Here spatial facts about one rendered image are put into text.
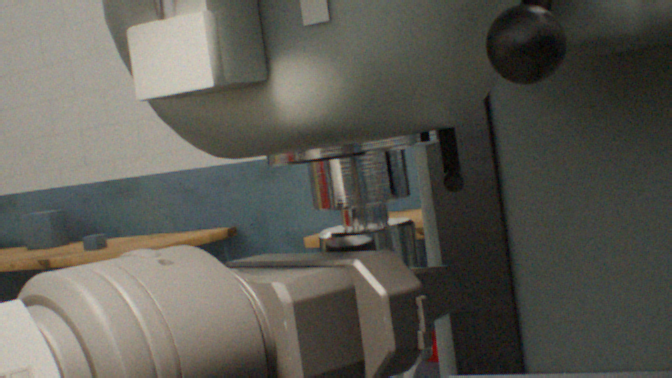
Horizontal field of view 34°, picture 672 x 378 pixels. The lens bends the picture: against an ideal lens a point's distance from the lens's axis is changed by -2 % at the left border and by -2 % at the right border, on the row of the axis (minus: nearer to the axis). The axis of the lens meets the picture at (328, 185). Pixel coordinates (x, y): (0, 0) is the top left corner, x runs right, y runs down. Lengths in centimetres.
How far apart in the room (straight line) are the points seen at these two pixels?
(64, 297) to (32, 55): 633
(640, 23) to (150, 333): 32
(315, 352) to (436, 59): 13
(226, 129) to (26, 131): 635
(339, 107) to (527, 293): 49
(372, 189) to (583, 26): 15
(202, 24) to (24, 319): 13
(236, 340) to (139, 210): 582
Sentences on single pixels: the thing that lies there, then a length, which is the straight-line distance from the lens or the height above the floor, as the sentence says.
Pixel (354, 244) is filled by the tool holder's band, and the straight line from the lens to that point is 53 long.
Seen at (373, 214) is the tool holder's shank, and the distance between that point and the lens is 54.
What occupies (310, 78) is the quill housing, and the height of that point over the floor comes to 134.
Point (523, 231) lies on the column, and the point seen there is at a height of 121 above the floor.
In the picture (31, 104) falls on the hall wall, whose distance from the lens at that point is 678.
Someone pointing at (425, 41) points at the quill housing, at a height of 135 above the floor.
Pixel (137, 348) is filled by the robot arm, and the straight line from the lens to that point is 42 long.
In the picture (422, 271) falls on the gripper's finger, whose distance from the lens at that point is 53.
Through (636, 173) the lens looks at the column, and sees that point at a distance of 88.
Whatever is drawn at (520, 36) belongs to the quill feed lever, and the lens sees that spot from 41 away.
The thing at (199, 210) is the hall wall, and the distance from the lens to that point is 599.
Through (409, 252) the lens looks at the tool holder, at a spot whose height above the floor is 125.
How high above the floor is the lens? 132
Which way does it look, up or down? 3 degrees down
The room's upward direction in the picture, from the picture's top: 9 degrees counter-clockwise
